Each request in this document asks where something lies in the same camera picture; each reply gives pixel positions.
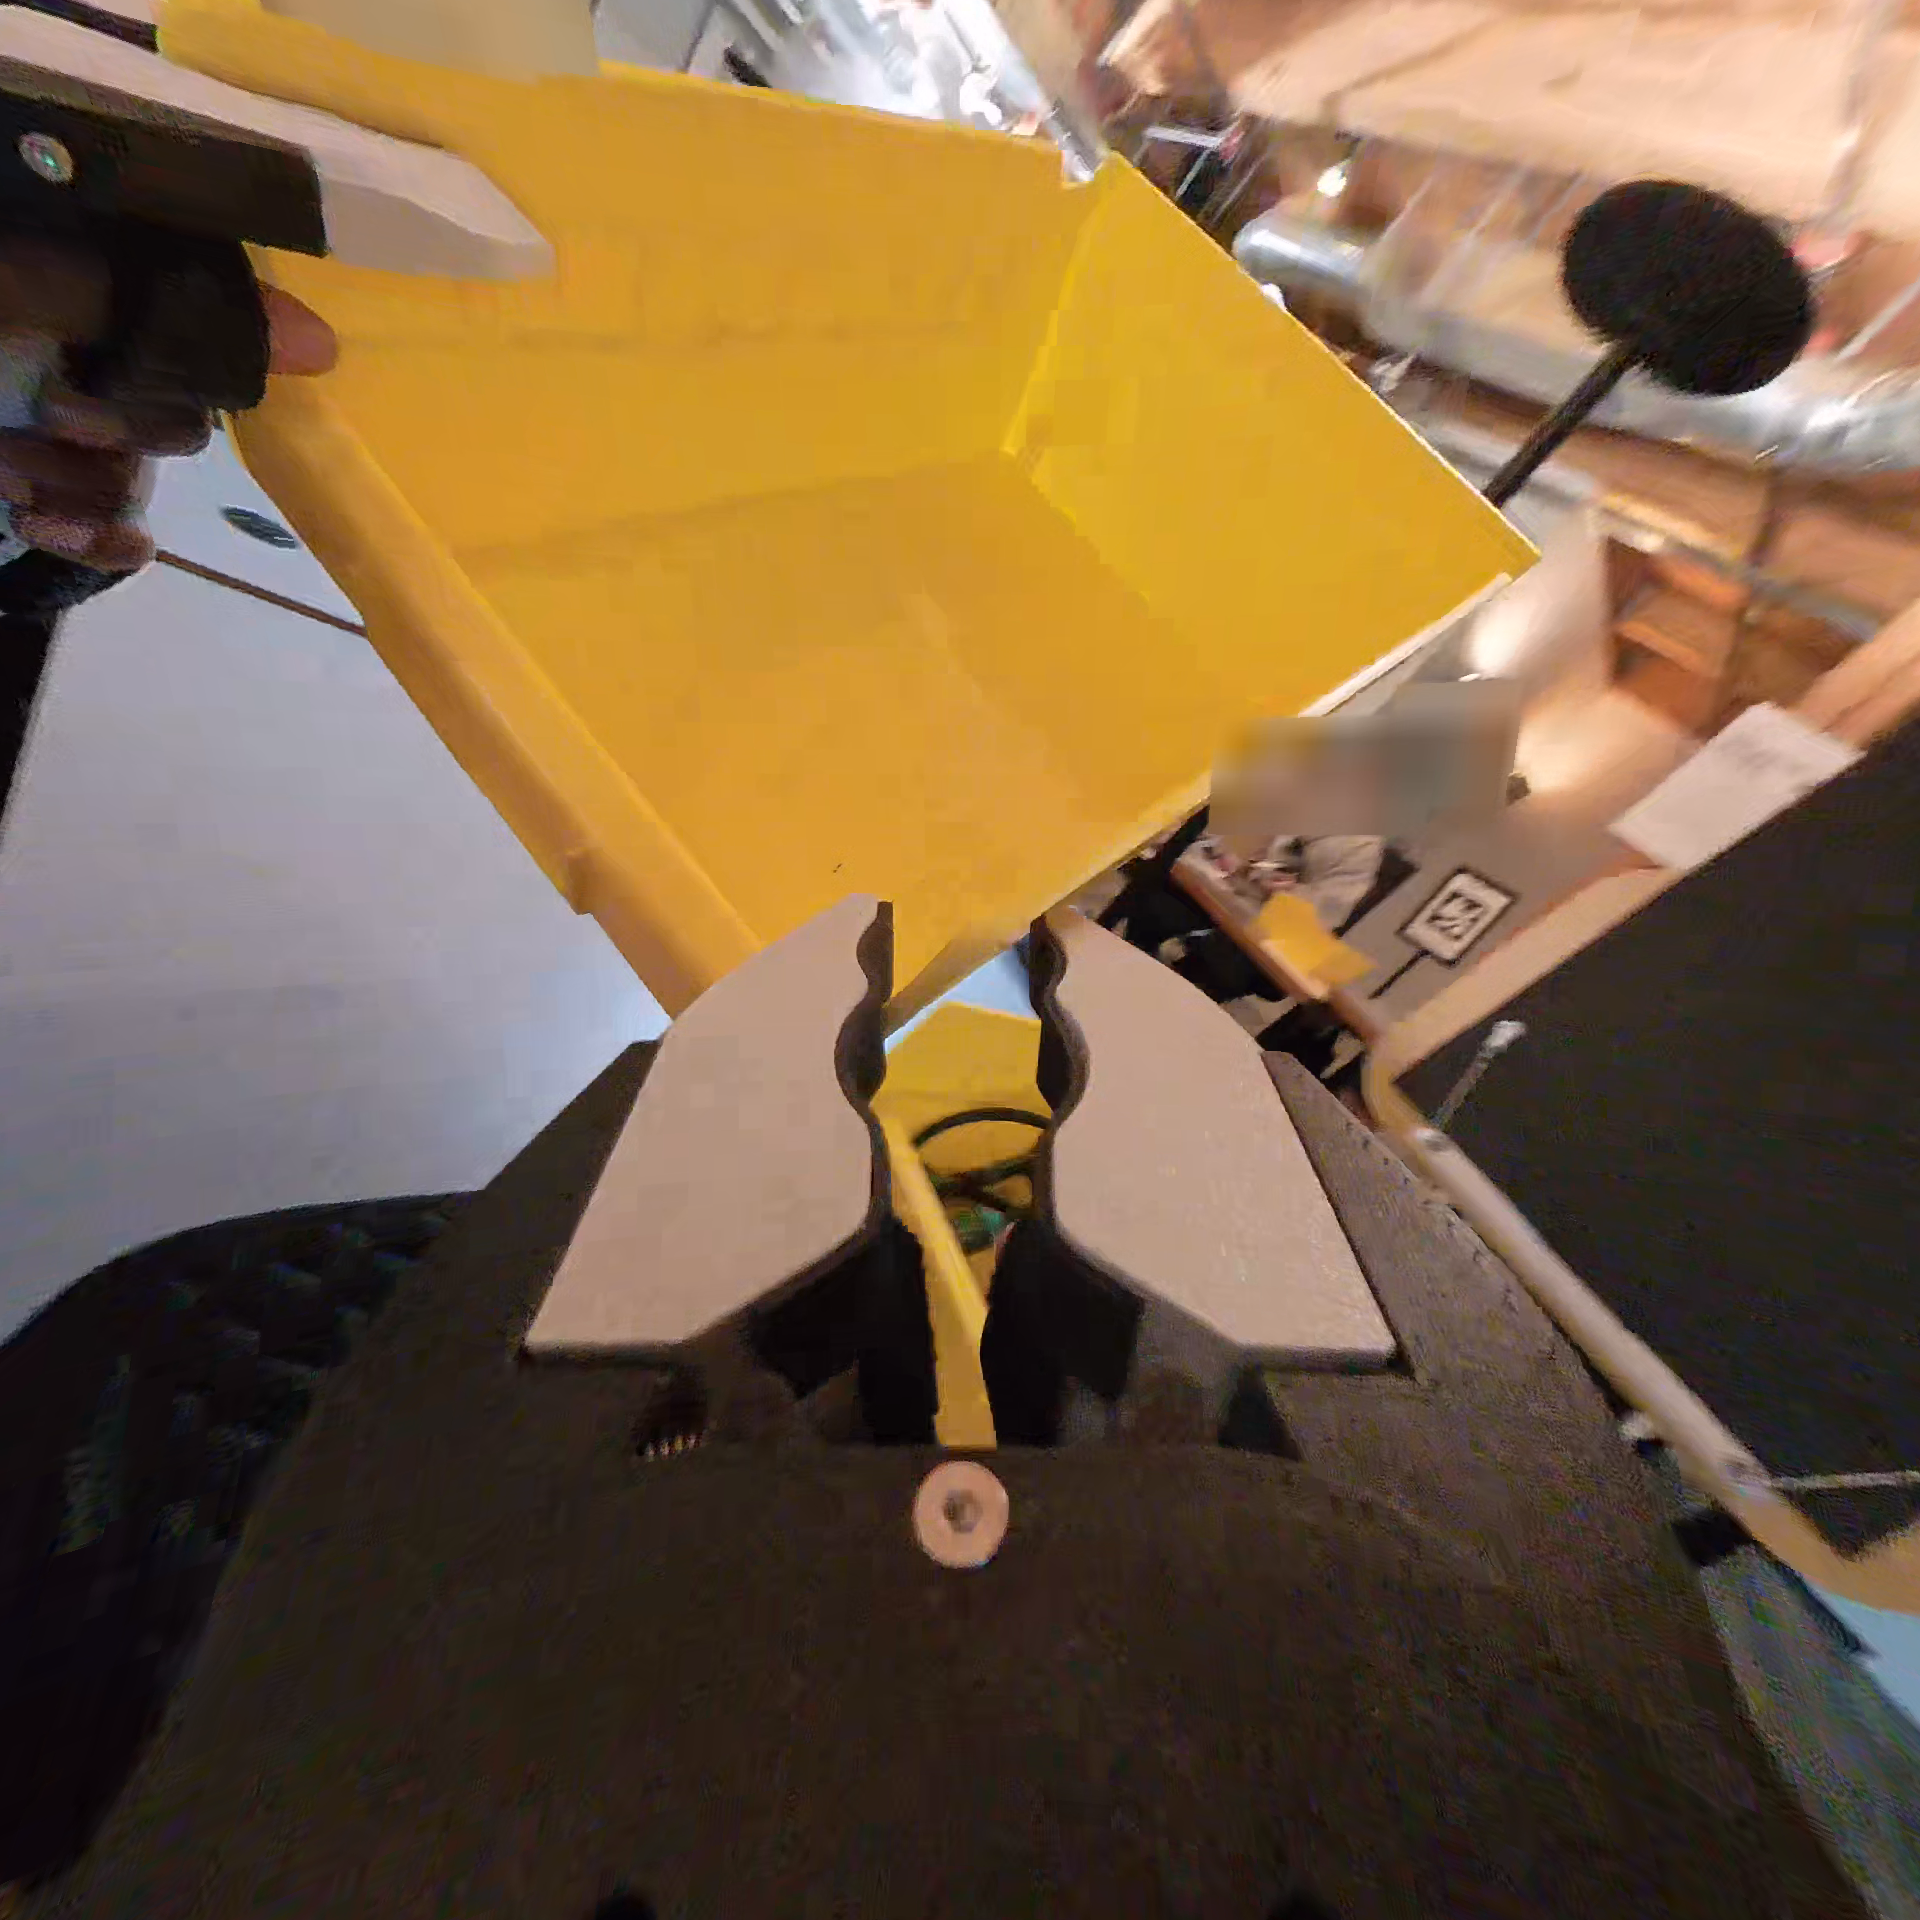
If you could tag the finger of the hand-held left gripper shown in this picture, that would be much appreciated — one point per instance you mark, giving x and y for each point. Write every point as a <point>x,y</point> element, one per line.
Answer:
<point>374,195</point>

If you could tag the printed marker sign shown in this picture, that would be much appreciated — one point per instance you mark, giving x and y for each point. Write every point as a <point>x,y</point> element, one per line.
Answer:
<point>1454,915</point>

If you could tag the silver ventilation duct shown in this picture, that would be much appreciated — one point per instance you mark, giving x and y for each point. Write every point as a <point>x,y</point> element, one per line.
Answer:
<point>1501,300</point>

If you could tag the person's left hand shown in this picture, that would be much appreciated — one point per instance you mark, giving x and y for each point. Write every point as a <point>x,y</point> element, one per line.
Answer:
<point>75,481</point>

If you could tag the wooden office desk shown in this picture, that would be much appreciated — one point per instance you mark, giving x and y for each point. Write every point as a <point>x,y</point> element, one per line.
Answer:
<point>1275,961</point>

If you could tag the white paper sheet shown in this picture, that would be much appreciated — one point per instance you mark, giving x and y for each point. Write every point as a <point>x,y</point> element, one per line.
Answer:
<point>1741,781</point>

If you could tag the black foam ball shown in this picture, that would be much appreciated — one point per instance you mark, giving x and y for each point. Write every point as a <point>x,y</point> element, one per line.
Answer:
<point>1688,284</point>

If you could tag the black board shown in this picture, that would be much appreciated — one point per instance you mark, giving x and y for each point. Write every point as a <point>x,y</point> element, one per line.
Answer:
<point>1725,1125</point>

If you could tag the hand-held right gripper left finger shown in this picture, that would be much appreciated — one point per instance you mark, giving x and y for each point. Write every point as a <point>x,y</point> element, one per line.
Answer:
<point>720,1184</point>

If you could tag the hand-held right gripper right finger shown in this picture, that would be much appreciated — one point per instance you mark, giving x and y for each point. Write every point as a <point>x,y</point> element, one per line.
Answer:
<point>1200,1184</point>

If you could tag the black mesh pad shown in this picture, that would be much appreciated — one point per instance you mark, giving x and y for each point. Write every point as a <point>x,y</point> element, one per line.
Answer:
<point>151,1424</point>

